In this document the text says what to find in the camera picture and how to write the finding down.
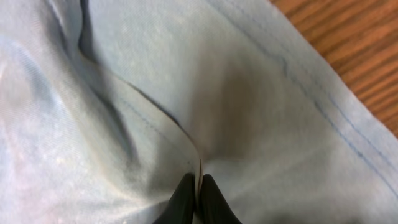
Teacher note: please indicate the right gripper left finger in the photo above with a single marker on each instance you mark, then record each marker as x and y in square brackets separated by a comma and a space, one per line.
[181, 206]

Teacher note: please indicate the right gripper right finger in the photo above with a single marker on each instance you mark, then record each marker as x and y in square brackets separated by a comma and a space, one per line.
[214, 207]

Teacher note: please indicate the light blue printed t-shirt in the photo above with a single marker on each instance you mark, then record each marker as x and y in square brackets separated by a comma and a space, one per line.
[105, 105]

